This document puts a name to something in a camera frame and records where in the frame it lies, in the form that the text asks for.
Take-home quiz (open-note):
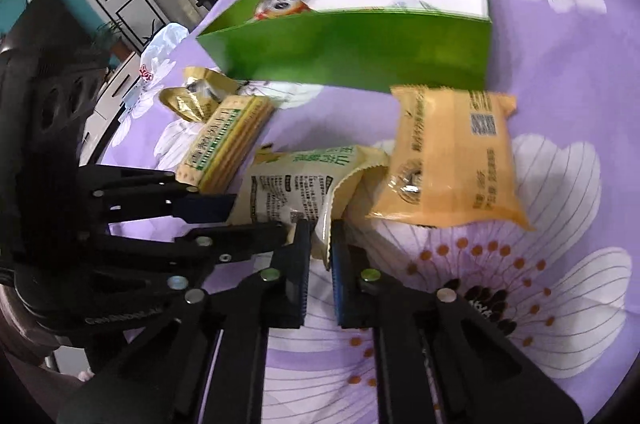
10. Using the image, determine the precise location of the soda cracker packet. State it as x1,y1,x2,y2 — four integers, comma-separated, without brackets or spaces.
175,96,274,196

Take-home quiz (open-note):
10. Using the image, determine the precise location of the gold snack packet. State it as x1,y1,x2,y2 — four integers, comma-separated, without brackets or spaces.
158,66,241,123

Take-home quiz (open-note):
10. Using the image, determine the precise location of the cream green snack packet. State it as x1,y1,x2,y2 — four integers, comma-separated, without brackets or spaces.
228,144,390,266

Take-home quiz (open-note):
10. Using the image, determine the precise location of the orange yellow cake packet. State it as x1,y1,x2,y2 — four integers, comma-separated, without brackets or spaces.
369,85,533,230

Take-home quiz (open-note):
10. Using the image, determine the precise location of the panda snack packet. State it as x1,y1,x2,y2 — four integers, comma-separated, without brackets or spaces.
253,0,310,21

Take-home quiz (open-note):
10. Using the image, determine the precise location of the white tv cabinet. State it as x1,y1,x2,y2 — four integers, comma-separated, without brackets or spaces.
79,52,140,165

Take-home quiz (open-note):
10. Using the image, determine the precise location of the white plastic shopping bag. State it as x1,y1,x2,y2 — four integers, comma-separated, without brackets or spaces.
122,22,189,118

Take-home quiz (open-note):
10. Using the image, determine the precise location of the potted green plant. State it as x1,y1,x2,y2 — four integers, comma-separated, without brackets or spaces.
92,21,132,62

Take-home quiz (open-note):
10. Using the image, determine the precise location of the green cardboard box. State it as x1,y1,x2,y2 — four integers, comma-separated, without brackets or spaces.
198,0,491,92

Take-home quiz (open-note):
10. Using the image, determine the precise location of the purple floral tablecloth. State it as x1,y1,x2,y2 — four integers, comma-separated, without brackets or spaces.
102,0,639,423

